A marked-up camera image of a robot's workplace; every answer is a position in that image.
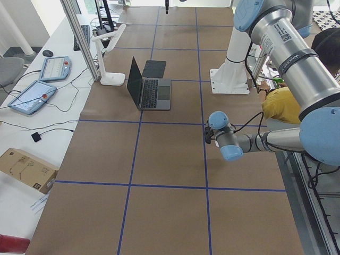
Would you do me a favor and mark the black mouse pad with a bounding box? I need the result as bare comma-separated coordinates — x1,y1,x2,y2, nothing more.
142,60,166,78

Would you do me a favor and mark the grey laptop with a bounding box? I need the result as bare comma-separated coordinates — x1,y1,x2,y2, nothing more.
127,56,171,111

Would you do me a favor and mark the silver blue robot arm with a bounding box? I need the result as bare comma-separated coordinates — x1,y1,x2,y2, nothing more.
206,1,339,166

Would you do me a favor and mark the white desk lamp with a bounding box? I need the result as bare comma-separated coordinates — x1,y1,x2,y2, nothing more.
91,23,126,86

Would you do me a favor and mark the dark grey desk mouse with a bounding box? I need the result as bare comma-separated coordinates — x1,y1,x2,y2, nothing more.
42,49,54,57

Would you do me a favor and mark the black keyboard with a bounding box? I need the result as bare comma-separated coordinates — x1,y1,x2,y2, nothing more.
73,24,91,52

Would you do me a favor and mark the upper blue teach pendant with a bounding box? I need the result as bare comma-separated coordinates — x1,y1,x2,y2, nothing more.
39,56,72,82

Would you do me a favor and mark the blue teach pendant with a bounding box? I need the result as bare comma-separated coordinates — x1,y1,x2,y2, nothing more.
7,80,57,115
39,56,72,82

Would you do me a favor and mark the person in yellow shirt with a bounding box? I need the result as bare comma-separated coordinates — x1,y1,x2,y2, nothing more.
258,28,339,124

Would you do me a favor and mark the lower blue teach pendant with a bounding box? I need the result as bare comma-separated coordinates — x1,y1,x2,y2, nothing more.
7,80,57,115

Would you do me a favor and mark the grey office chair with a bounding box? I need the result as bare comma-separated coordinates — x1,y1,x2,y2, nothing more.
0,57,24,87

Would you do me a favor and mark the brown paper table mat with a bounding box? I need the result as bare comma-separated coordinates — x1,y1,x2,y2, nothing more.
28,7,304,254

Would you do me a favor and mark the small black square puck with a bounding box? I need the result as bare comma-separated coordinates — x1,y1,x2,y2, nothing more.
31,132,41,142

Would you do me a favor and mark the brown cardboard box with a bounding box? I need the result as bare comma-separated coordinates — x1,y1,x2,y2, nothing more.
1,148,59,194

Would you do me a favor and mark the red cylinder object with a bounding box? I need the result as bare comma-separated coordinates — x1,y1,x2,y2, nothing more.
1,234,30,254

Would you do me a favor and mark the aluminium frame post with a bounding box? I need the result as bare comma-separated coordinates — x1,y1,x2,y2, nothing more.
60,0,99,81

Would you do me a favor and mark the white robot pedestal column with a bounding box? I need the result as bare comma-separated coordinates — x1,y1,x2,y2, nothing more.
210,28,251,95

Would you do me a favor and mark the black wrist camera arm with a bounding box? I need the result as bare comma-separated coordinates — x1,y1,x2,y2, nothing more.
203,126,214,144

